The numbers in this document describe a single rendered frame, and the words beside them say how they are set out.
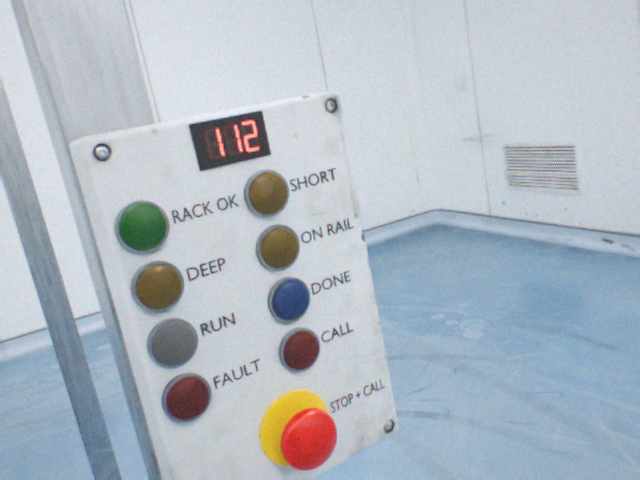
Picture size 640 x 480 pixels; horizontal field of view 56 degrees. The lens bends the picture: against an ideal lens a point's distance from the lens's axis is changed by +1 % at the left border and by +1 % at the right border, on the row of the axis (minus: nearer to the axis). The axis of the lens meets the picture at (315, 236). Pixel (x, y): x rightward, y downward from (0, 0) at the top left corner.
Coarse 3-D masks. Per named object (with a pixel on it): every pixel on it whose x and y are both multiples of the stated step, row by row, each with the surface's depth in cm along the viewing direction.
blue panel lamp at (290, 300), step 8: (288, 280) 39; (280, 288) 38; (288, 288) 38; (296, 288) 39; (304, 288) 39; (280, 296) 38; (288, 296) 38; (296, 296) 39; (304, 296) 39; (272, 304) 38; (280, 304) 38; (288, 304) 38; (296, 304) 39; (304, 304) 39; (280, 312) 38; (288, 312) 38; (296, 312) 39
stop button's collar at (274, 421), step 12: (372, 384) 43; (288, 396) 40; (300, 396) 40; (312, 396) 41; (276, 408) 39; (288, 408) 40; (300, 408) 40; (324, 408) 41; (264, 420) 39; (276, 420) 39; (288, 420) 40; (264, 432) 39; (276, 432) 39; (264, 444) 39; (276, 444) 40; (276, 456) 40
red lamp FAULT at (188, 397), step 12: (180, 384) 35; (192, 384) 36; (204, 384) 36; (168, 396) 35; (180, 396) 35; (192, 396) 36; (204, 396) 36; (168, 408) 35; (180, 408) 35; (192, 408) 36; (204, 408) 36
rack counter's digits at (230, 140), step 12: (252, 120) 36; (204, 132) 35; (216, 132) 35; (228, 132) 36; (240, 132) 36; (252, 132) 36; (216, 144) 35; (228, 144) 36; (240, 144) 36; (252, 144) 37; (216, 156) 35; (228, 156) 36
